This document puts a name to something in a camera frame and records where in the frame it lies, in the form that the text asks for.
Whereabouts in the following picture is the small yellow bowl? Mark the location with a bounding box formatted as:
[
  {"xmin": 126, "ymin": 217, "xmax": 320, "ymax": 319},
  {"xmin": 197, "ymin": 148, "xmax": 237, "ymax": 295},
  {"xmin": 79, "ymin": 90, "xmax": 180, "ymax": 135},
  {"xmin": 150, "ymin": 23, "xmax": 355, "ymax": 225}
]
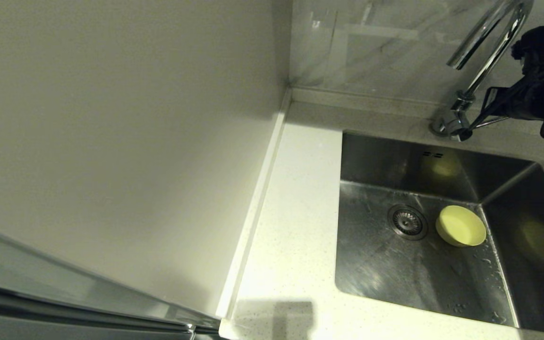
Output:
[{"xmin": 435, "ymin": 205, "xmax": 487, "ymax": 247}]

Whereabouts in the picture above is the round metal drain strainer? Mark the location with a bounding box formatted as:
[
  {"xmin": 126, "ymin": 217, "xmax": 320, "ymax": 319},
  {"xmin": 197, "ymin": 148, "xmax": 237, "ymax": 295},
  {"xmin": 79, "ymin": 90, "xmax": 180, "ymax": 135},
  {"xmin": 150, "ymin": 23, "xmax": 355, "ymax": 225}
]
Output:
[{"xmin": 387, "ymin": 204, "xmax": 429, "ymax": 241}]

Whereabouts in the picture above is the chrome gooseneck faucet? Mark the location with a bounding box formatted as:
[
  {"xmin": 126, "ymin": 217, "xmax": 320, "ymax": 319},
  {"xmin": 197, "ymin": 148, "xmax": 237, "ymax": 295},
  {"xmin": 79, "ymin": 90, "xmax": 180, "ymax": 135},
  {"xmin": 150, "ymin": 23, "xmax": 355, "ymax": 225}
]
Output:
[{"xmin": 430, "ymin": 0, "xmax": 535, "ymax": 142}]

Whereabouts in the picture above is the chrome faucet lever handle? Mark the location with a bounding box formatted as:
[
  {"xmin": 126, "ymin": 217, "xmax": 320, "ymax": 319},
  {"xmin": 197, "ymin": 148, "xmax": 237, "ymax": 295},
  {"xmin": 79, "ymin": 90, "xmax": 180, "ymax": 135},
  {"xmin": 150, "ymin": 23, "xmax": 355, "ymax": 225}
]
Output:
[{"xmin": 468, "ymin": 115, "xmax": 512, "ymax": 132}]

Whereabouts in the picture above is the stainless steel sink basin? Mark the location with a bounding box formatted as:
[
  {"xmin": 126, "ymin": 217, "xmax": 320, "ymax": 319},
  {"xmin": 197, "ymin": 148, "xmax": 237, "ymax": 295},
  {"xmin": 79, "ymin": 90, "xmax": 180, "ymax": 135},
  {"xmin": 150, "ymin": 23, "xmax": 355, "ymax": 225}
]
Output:
[{"xmin": 333, "ymin": 131, "xmax": 544, "ymax": 337}]

